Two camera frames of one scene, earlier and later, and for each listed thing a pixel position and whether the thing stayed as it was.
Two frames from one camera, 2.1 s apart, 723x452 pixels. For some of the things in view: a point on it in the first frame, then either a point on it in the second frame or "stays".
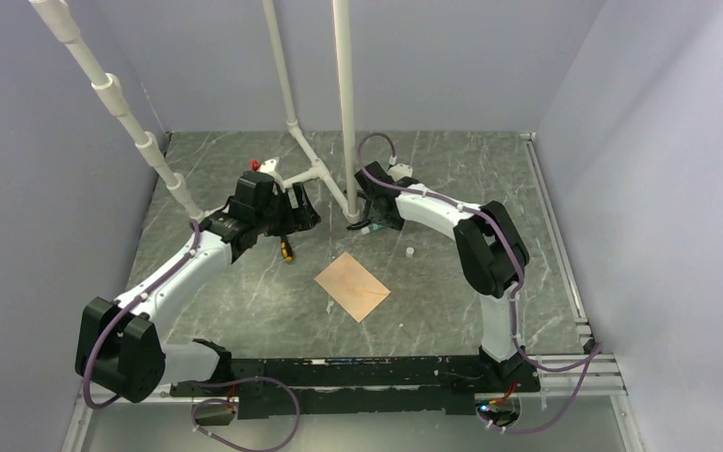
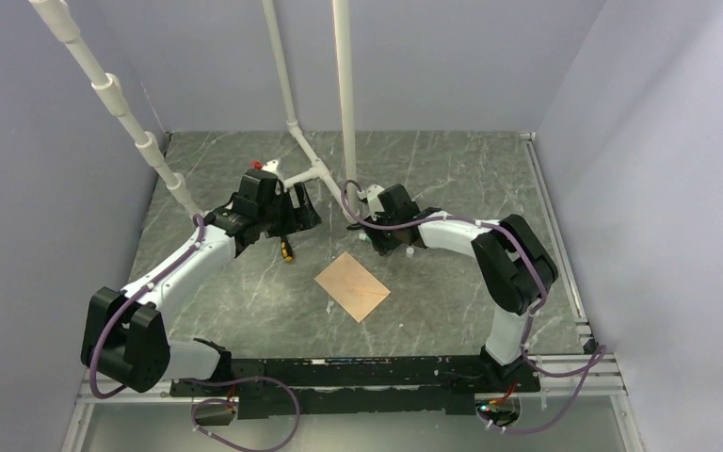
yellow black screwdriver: (286, 250) stays
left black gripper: (307, 216) stays
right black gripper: (391, 221) -> (379, 242)
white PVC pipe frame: (113, 97) stays
